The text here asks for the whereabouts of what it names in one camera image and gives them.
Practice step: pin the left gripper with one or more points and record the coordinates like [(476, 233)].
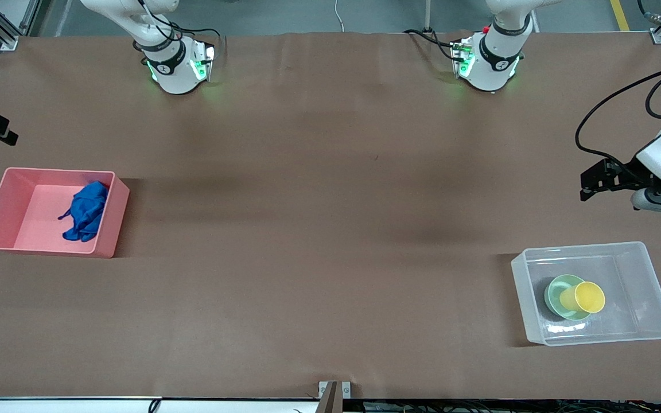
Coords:
[(627, 174)]

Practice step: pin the yellow plastic cup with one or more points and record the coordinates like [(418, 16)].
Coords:
[(586, 297)]

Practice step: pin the mint green bowl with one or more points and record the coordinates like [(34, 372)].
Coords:
[(554, 292)]

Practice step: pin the blue cloth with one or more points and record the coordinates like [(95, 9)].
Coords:
[(86, 212)]

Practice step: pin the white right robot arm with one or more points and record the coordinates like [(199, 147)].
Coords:
[(175, 74)]

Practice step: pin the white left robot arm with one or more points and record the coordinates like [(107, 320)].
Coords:
[(494, 69)]

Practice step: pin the clear plastic box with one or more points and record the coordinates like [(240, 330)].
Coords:
[(629, 275)]

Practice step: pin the pink plastic bin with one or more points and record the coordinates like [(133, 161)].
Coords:
[(32, 223)]

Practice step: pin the thin grey metal pole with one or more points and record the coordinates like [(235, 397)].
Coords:
[(427, 14)]

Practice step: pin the brown table cover sheet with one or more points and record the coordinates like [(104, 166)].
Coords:
[(330, 172)]

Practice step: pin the white table edge rail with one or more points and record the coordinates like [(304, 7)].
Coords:
[(78, 406)]

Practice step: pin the silver metal edge bracket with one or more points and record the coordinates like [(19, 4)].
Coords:
[(325, 390)]

